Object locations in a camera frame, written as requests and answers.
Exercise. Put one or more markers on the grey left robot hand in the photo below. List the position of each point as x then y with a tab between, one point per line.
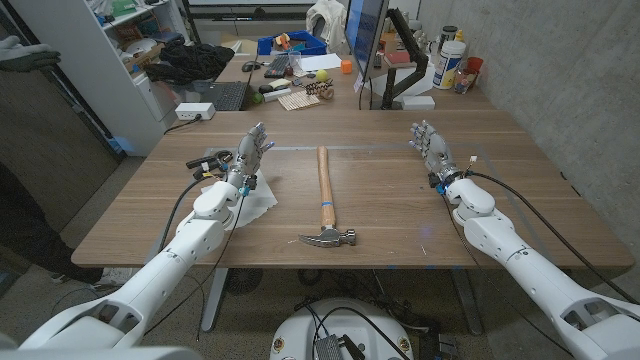
248	152

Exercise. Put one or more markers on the white shoe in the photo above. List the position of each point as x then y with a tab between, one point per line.
117	276

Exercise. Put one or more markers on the metal heat sink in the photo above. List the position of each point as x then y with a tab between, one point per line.
327	348

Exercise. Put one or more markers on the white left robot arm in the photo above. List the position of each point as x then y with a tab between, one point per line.
165	270

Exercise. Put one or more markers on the person's grey gloved hand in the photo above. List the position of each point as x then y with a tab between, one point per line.
25	54

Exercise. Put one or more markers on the red box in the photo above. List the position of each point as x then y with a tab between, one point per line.
398	57

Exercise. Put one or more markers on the white paper towel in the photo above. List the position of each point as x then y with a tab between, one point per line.
257	200

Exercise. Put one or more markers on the black computer mouse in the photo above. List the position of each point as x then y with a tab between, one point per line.
250	66

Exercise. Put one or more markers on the white robot torso base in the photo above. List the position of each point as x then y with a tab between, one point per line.
300	325

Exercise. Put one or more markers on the white shelf unit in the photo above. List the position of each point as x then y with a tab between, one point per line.
85	55

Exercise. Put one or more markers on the white power strip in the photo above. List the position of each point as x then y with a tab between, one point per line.
192	111

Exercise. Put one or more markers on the computer monitor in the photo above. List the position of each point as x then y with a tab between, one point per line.
365	30

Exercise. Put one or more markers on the clear plastic cup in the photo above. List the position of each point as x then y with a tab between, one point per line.
295	61

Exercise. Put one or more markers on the black clamp tool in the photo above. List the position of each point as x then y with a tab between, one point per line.
210	162

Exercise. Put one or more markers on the white wipes canister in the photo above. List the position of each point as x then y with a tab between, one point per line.
447	65

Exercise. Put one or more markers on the grey laptop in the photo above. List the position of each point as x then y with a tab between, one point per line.
227	95

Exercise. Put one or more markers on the blue plastic bin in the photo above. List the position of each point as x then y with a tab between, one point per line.
312	45

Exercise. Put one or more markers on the red cup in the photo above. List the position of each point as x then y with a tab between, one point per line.
475	64

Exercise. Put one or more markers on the person's dark trouser leg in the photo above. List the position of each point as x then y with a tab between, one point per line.
30	230

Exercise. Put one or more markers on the black spring wooden toy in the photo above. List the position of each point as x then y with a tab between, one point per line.
320	89

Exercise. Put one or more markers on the small green ball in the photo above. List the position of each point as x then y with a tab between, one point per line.
257	98

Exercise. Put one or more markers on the wooden slatted mat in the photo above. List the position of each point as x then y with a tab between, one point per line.
298	100

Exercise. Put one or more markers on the dark lid bottle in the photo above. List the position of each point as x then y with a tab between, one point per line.
448	35

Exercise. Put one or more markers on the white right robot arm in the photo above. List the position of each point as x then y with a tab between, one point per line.
525	270

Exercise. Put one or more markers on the yellow sponge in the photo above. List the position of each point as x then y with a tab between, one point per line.
280	83

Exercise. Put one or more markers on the white jacket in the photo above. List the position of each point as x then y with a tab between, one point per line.
327	20

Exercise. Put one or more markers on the small black keyboard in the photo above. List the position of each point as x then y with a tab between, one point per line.
277	66

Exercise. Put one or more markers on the white rectangular box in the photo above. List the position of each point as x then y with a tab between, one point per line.
417	102

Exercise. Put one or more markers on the yellow top bottle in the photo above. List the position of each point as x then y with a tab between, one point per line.
459	36

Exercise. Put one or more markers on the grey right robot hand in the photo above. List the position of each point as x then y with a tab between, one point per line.
436	150

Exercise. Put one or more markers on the yellow-green ball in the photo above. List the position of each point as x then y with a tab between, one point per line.
322	75

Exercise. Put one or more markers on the white block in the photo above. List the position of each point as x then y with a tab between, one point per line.
276	94

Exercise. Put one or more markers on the black clothing pile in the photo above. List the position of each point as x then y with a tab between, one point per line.
192	60

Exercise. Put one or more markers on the white paper sheet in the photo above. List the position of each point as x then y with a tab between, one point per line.
320	62

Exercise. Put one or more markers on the glass jar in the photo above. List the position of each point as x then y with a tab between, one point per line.
463	81

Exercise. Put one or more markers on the round black floor fan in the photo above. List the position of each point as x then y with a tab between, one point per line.
243	281

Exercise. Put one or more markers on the grey table leg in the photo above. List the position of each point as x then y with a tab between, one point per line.
467	300
215	300

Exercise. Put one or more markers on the orange cube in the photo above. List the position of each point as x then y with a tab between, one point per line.
346	66

